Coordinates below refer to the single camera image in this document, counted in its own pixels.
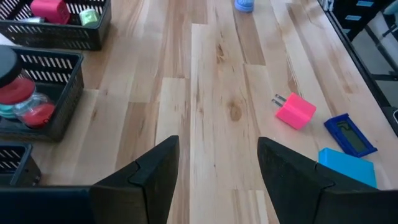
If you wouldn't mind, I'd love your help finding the pink charger with white label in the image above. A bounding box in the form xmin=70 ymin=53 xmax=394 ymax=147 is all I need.
xmin=271 ymin=92 xmax=317 ymax=131

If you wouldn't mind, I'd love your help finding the green wall charger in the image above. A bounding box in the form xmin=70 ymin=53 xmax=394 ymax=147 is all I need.
xmin=78 ymin=8 xmax=101 ymax=27

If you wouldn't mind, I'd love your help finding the blue framed display module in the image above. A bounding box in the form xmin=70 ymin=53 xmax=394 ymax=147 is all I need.
xmin=323 ymin=112 xmax=379 ymax=159

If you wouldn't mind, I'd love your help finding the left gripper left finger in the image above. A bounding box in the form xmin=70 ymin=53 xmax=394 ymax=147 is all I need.
xmin=89 ymin=134 xmax=181 ymax=224

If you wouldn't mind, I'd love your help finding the black-capped red-sand hourglass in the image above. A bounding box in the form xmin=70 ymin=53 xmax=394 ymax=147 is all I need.
xmin=0 ymin=45 xmax=56 ymax=129

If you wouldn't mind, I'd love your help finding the teal hourglass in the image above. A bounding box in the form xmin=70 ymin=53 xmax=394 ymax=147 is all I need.
xmin=0 ymin=103 xmax=17 ymax=121

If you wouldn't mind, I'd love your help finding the black plastic basket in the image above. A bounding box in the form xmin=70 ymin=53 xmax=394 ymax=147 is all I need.
xmin=0 ymin=45 xmax=85 ymax=143
xmin=0 ymin=142 xmax=42 ymax=187
xmin=0 ymin=0 xmax=113 ymax=52

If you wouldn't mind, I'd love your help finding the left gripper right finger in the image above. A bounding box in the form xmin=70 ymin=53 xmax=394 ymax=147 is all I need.
xmin=256 ymin=136 xmax=398 ymax=224

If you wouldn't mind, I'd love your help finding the pink wall charger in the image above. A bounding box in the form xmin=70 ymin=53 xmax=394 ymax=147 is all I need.
xmin=30 ymin=0 xmax=71 ymax=25

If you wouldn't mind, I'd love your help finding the teal rectangular box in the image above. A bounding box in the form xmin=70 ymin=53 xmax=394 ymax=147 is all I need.
xmin=318 ymin=147 xmax=378 ymax=189

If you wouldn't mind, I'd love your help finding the purple hourglass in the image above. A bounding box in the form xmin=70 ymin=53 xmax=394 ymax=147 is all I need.
xmin=233 ymin=0 xmax=256 ymax=14

